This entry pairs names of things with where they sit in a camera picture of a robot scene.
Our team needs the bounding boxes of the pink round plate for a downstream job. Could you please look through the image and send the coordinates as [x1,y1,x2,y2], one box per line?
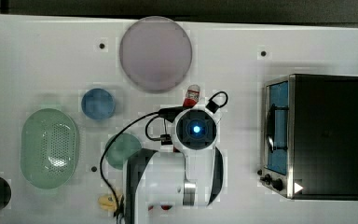
[119,16,192,92]

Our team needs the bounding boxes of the toy peeled banana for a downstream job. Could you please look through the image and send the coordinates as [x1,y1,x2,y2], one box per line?
[98,194,122,212]

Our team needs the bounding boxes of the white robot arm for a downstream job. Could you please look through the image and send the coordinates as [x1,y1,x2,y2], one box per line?
[123,105,224,224]

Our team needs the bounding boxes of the silver toaster oven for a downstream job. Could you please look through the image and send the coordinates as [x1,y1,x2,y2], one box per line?
[257,74,358,201]

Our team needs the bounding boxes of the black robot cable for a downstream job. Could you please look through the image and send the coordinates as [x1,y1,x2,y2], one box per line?
[99,91,229,222]

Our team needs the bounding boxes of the green mug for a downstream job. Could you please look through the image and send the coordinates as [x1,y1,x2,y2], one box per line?
[105,133,142,170]

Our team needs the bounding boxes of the red felt ketchup bottle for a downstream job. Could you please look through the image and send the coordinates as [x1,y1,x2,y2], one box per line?
[183,84,200,107]

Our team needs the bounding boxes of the green oval strainer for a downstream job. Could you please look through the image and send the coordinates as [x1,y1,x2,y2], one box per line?
[21,108,79,189]

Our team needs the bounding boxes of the blue cup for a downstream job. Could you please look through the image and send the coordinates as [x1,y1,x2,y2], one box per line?
[81,88,116,120]

